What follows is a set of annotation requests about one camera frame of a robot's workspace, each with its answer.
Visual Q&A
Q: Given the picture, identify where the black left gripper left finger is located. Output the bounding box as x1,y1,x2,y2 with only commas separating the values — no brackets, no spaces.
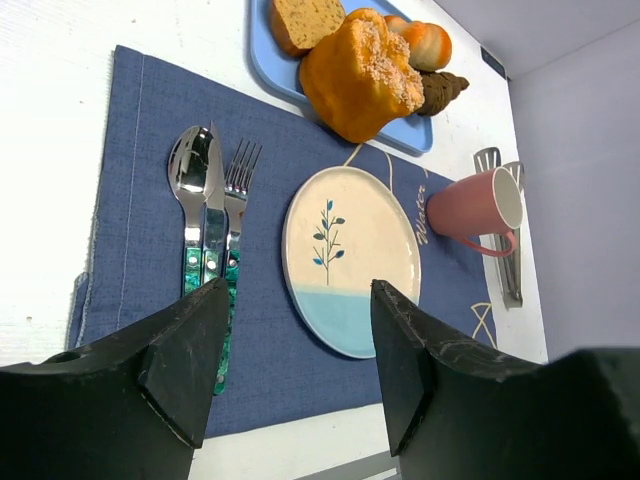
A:
1,279,230,479

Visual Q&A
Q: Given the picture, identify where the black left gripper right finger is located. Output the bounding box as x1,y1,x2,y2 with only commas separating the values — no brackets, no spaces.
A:
371,280,639,479

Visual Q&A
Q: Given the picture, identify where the brown bread slice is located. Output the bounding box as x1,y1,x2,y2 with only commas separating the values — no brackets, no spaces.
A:
268,0,346,57

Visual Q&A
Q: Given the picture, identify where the orange striped bread roll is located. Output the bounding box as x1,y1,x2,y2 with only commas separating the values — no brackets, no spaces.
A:
384,15,452,72

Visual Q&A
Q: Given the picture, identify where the pink mug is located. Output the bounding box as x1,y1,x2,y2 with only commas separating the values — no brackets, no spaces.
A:
426,166,523,257

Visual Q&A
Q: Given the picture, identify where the white and blue plate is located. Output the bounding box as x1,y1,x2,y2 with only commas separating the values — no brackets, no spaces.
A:
282,166,421,359

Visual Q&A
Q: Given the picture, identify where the blue denim placemat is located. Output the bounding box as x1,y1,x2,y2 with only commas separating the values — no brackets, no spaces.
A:
69,46,497,437

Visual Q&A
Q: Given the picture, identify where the dark chocolate pastry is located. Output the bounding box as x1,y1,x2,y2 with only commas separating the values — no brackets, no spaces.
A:
416,71,469,117

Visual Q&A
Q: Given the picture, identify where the sugared orange bundt cake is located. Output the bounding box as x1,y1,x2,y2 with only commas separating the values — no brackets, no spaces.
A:
299,8,424,143

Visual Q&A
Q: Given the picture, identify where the dark corner label sticker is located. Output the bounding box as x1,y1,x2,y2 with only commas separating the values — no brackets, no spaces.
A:
480,46,508,80

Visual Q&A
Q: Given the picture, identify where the blue plastic tray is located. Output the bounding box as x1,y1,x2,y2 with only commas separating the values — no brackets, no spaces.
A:
249,0,433,156

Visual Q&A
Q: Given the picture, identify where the knife with green handle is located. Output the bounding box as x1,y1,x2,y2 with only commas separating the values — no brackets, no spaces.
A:
201,121,226,284

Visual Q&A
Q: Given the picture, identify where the spoon with green handle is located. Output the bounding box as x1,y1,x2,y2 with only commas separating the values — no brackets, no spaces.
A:
167,126,211,295

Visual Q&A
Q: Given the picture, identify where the fork with green handle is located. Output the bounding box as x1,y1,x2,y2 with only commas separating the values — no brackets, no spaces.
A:
214,139,262,395

